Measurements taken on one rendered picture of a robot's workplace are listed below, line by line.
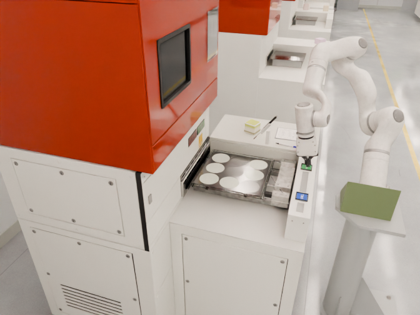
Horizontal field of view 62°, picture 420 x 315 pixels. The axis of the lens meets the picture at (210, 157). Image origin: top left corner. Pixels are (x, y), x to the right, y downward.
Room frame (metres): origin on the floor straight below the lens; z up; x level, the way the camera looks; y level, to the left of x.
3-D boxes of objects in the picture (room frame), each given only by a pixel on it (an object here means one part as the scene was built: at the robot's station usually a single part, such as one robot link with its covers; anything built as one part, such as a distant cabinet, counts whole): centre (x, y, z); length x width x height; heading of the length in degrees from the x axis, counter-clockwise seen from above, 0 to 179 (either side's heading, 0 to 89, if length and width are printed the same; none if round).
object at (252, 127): (1.91, -0.25, 1.00); 0.07 x 0.07 x 0.07; 52
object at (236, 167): (1.58, -0.13, 0.90); 0.34 x 0.34 x 0.01; 72
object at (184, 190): (1.63, 0.07, 0.89); 0.44 x 0.02 x 0.10; 163
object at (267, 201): (1.45, -0.16, 0.84); 0.50 x 0.02 x 0.03; 73
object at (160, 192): (1.46, 0.14, 1.02); 0.82 x 0.03 x 0.40; 163
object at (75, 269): (1.56, 0.46, 0.41); 0.82 x 0.71 x 0.82; 163
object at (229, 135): (1.92, -0.34, 0.89); 0.62 x 0.35 x 0.14; 73
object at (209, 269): (1.62, -0.26, 0.41); 0.97 x 0.64 x 0.82; 163
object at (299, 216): (1.41, -0.46, 0.89); 0.55 x 0.09 x 0.14; 163
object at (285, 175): (1.51, -0.39, 0.87); 0.36 x 0.08 x 0.03; 163
